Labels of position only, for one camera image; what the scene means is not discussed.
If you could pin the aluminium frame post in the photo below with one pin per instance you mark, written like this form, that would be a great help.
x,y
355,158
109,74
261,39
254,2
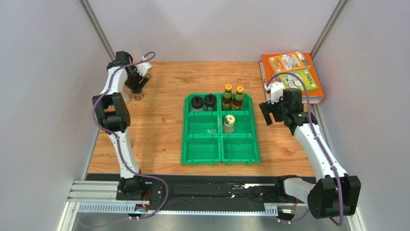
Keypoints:
x,y
89,12
338,10

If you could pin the orange ring binder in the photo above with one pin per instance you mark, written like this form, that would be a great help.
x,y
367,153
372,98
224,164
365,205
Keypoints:
x,y
268,76

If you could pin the orange comic book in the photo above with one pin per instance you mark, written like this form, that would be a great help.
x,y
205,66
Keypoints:
x,y
288,62

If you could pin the yellow cap green label bottle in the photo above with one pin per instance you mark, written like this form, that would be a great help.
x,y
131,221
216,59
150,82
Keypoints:
x,y
227,98

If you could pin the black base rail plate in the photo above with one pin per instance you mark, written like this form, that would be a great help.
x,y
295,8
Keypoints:
x,y
208,193

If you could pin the aluminium frame post left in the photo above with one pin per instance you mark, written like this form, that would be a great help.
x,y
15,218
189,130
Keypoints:
x,y
89,12

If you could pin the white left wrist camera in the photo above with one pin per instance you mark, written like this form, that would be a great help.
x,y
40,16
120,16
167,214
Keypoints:
x,y
144,68

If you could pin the aluminium frame post right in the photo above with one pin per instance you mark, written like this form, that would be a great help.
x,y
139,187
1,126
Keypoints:
x,y
338,10

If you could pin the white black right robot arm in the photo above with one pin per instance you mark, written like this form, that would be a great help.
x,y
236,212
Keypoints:
x,y
335,193

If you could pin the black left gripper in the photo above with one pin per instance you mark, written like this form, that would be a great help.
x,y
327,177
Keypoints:
x,y
137,87

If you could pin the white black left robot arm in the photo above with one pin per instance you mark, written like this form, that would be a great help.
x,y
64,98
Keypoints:
x,y
110,113

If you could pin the silver lid glass jar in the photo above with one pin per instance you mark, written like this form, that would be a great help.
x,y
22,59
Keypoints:
x,y
126,97

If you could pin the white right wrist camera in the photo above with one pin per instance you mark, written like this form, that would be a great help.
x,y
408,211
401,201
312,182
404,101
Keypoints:
x,y
274,91

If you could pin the green comic book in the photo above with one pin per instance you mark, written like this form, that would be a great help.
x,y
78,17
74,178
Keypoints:
x,y
290,81

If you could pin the black lid jar white granules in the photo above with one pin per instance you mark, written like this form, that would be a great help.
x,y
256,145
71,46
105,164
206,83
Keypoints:
x,y
197,103

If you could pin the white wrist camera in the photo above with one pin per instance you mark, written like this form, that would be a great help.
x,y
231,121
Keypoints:
x,y
144,68
274,91

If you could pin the green plastic divided bin tray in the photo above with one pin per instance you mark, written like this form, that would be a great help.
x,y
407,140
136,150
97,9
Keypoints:
x,y
203,141

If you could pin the white lid sauce jar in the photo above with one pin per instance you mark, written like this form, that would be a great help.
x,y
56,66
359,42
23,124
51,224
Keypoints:
x,y
138,96

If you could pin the yellow-green lid sesame jar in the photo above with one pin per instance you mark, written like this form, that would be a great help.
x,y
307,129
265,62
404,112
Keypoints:
x,y
228,124

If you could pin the yellow cap soy sauce bottle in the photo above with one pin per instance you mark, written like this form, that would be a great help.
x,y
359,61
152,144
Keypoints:
x,y
237,102

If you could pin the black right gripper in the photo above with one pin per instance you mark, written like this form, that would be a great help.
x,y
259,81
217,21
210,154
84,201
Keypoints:
x,y
271,110

